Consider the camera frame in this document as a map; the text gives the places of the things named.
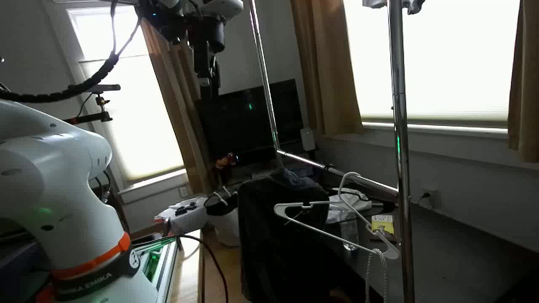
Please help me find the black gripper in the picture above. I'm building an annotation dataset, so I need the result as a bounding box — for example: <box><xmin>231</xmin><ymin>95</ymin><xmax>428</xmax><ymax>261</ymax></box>
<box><xmin>189</xmin><ymin>16</ymin><xmax>230</xmax><ymax>98</ymax></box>

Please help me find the grey fuzzy cloth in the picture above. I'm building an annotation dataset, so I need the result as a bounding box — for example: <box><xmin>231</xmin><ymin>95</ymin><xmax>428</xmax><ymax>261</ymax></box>
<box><xmin>268</xmin><ymin>167</ymin><xmax>317</xmax><ymax>192</ymax></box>

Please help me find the white folded cloth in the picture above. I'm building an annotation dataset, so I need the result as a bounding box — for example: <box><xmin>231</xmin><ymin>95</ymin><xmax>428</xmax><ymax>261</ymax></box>
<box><xmin>326</xmin><ymin>187</ymin><xmax>376</xmax><ymax>226</ymax></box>

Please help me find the brown curtain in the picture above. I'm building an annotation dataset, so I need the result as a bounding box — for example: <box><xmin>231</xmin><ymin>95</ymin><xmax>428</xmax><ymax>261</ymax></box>
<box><xmin>140</xmin><ymin>16</ymin><xmax>213</xmax><ymax>196</ymax></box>
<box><xmin>507</xmin><ymin>0</ymin><xmax>539</xmax><ymax>166</ymax></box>
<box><xmin>290</xmin><ymin>0</ymin><xmax>366</xmax><ymax>139</ymax></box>

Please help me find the black monitor screen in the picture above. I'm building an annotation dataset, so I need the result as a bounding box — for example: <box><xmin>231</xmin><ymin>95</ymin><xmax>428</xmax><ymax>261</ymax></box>
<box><xmin>194</xmin><ymin>78</ymin><xmax>309</xmax><ymax>184</ymax></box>

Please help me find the red flower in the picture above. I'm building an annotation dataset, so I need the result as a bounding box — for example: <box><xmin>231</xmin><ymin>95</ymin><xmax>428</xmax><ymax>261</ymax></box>
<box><xmin>214</xmin><ymin>152</ymin><xmax>241</xmax><ymax>174</ymax></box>

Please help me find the small white box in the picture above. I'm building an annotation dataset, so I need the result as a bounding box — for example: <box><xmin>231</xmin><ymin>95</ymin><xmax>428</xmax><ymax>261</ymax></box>
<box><xmin>300</xmin><ymin>127</ymin><xmax>319</xmax><ymax>154</ymax></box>

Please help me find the white plastic clothes hanger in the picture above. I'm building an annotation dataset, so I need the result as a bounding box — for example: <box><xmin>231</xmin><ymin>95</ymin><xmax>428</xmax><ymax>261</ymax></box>
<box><xmin>273</xmin><ymin>171</ymin><xmax>401</xmax><ymax>261</ymax></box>

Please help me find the white waste bin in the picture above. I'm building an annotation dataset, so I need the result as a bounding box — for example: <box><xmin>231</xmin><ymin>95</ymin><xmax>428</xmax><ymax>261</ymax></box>
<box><xmin>204</xmin><ymin>191</ymin><xmax>243</xmax><ymax>250</ymax></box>

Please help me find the silver metal clothes rack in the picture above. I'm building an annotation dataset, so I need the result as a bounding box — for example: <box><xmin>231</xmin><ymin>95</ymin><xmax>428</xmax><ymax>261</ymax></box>
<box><xmin>243</xmin><ymin>0</ymin><xmax>427</xmax><ymax>303</ymax></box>

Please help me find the yellow paper tag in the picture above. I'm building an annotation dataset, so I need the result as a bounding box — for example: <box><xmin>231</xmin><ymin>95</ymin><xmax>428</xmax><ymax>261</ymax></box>
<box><xmin>369</xmin><ymin>214</ymin><xmax>396</xmax><ymax>236</ymax></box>

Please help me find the black corrugated cable hose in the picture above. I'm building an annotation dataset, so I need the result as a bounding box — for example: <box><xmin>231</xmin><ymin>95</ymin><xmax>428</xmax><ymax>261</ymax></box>
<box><xmin>0</xmin><ymin>0</ymin><xmax>123</xmax><ymax>105</ymax></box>

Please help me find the black camera on stand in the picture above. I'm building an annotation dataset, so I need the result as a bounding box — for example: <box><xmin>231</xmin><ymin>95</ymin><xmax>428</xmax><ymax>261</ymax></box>
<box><xmin>64</xmin><ymin>83</ymin><xmax>123</xmax><ymax>127</ymax></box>

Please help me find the thin black cable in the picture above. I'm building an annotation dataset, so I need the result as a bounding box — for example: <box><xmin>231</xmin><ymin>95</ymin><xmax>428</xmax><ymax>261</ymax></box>
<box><xmin>176</xmin><ymin>235</ymin><xmax>231</xmax><ymax>303</ymax></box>

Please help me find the white cord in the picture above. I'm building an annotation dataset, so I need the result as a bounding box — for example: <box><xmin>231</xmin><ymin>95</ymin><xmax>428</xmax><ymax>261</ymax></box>
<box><xmin>364</xmin><ymin>250</ymin><xmax>391</xmax><ymax>303</ymax></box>

